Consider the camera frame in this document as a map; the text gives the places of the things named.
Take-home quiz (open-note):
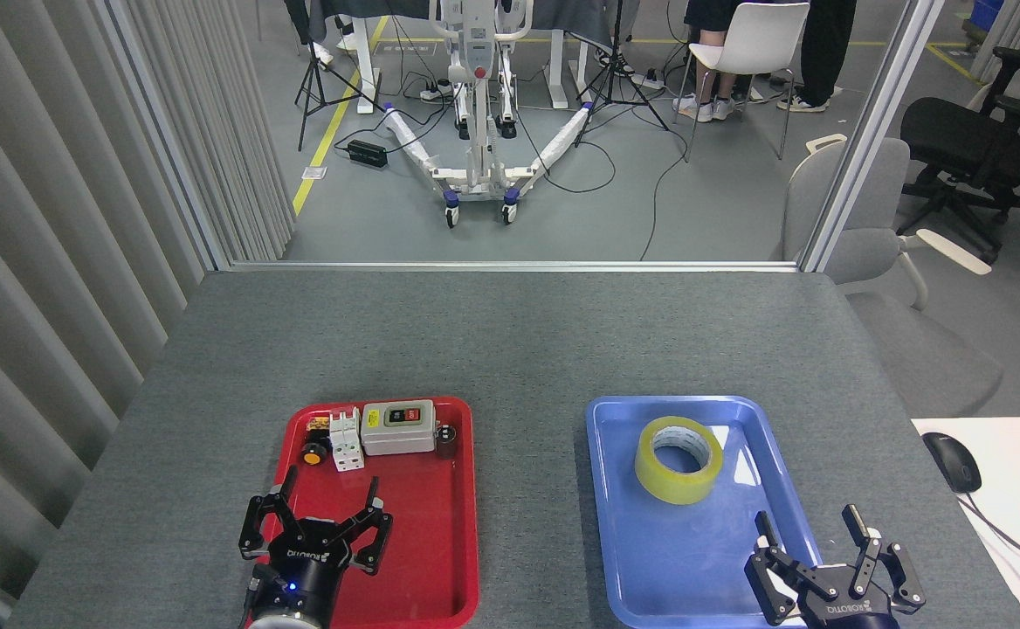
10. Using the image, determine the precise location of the black floor cable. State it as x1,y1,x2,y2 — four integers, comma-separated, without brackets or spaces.
639,131,694,261

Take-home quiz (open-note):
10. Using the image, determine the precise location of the seated person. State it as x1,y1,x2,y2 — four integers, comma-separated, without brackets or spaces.
674,0,738,121

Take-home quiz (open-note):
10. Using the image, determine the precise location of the black computer mouse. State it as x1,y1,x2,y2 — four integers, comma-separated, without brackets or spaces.
922,432,982,494

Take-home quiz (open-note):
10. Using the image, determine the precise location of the blue plastic tray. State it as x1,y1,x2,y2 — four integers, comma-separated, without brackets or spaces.
586,395,830,629

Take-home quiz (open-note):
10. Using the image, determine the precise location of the silver frame post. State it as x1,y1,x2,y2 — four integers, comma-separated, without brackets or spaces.
95,0,236,272
796,0,948,273

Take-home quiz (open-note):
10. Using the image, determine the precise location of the white circuit breaker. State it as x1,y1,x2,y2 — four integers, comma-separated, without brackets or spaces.
327,408,364,473

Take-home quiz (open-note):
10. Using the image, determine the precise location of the black mouse cable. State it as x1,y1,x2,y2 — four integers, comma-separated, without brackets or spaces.
964,492,1020,591

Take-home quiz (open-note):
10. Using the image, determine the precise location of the white desk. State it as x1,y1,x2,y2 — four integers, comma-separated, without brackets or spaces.
912,417,1020,629

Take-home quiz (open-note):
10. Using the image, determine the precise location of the black tripod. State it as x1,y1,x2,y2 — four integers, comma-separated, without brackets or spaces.
575,0,670,148
294,0,386,152

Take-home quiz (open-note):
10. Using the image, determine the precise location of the white plastic chair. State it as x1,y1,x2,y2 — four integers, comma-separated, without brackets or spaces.
683,2,811,163

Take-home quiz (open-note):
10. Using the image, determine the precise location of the red plastic tray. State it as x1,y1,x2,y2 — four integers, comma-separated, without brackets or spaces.
246,396,479,629

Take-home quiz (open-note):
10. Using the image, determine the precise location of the grey push button switch box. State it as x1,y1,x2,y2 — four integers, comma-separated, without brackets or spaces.
360,400,438,457

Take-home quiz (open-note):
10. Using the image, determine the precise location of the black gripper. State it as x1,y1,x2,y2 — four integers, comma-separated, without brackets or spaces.
239,466,394,620
744,504,926,629

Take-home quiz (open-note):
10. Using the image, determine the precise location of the grey pleated partition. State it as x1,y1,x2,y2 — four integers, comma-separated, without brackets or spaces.
0,0,297,629

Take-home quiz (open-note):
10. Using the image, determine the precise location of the black office chair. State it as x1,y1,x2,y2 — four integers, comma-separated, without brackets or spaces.
899,45,1020,263

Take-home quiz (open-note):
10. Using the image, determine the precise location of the grey office chair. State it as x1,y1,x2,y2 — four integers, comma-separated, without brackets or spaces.
772,134,1004,418

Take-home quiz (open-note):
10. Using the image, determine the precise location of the silver frame rail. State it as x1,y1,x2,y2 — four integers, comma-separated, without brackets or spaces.
229,260,801,273

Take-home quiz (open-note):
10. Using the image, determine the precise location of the standing person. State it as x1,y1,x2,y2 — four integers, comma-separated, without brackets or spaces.
776,0,858,113

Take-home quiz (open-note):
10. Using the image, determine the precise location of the grey table with white legs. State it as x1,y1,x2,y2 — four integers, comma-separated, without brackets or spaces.
309,0,642,114

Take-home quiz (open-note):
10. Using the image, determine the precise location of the white stand on wheels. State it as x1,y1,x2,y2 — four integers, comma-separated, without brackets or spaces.
383,0,594,230

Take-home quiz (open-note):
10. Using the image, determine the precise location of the yellow tape roll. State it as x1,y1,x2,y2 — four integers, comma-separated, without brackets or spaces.
634,416,725,506

